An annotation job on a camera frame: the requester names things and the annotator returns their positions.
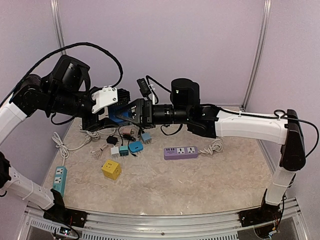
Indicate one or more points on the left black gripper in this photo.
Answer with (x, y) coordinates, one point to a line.
(95, 123)

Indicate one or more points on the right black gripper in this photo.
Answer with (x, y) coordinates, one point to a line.
(143, 108)

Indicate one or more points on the dark blue cube socket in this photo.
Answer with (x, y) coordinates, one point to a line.
(115, 111)

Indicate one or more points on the white USB charger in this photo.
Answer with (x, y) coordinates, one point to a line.
(114, 152)

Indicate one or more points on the purple power strip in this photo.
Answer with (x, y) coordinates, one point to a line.
(180, 153)

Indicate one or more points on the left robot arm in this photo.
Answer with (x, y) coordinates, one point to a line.
(65, 90)

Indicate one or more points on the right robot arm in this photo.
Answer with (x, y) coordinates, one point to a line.
(211, 121)

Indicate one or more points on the pink charger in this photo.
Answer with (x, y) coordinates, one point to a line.
(128, 131)

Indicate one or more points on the light blue charger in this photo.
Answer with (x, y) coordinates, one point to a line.
(146, 138)

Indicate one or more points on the blue rounded charger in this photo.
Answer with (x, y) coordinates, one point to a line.
(135, 147)

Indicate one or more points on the teal USB charger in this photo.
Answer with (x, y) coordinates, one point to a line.
(123, 150)

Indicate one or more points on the yellow cube socket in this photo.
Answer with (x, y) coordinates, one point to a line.
(111, 169)

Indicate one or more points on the teal power strip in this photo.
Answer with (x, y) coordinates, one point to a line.
(59, 181)

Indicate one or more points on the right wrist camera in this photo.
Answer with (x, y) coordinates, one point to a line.
(144, 88)

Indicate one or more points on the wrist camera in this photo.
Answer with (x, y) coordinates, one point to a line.
(144, 88)
(108, 96)

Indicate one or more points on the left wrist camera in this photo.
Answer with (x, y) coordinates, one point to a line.
(108, 96)

